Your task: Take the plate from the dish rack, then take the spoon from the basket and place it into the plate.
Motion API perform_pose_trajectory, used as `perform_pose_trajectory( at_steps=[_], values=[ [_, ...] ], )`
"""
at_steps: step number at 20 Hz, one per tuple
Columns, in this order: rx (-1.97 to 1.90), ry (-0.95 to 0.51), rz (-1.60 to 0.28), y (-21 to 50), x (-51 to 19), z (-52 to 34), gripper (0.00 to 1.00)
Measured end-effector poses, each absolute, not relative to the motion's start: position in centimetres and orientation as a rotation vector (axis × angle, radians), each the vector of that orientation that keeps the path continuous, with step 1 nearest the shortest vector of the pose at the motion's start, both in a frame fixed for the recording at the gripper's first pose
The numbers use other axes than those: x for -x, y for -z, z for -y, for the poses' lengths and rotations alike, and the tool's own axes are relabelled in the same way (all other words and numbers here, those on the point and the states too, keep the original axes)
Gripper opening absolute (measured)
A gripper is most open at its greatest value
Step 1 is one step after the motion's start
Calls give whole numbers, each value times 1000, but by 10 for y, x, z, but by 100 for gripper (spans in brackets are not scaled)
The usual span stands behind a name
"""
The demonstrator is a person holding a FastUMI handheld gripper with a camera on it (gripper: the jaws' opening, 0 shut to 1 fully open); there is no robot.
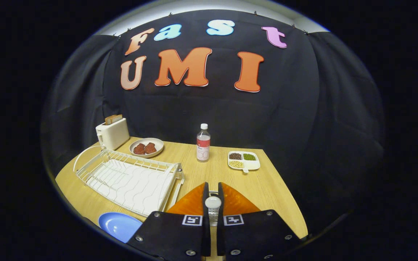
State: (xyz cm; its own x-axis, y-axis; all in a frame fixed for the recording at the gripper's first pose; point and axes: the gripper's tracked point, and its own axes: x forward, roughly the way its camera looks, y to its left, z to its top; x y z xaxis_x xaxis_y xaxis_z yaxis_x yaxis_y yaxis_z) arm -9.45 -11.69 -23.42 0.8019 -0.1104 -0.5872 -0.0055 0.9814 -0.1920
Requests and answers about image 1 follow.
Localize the silver spoon with white knob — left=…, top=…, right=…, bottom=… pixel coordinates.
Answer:
left=205, top=196, right=222, bottom=227

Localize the blue plate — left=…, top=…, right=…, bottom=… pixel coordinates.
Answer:
left=98, top=212, right=143, bottom=243

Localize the clear water bottle red label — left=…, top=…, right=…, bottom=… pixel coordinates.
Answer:
left=196, top=124, right=211, bottom=162

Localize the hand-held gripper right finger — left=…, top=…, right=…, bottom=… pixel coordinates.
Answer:
left=216, top=182, right=302, bottom=261

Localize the beige round plate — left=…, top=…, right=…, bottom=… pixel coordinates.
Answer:
left=129, top=138, right=164, bottom=158

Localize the white divided dish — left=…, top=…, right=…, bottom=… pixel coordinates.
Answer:
left=228, top=151, right=261, bottom=174

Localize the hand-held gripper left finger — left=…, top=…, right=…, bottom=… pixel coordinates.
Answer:
left=127, top=182, right=211, bottom=261

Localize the white toaster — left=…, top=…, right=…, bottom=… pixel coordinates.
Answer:
left=95, top=118, right=130, bottom=150

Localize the white wire dish rack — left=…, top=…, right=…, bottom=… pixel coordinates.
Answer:
left=73, top=145, right=185, bottom=217

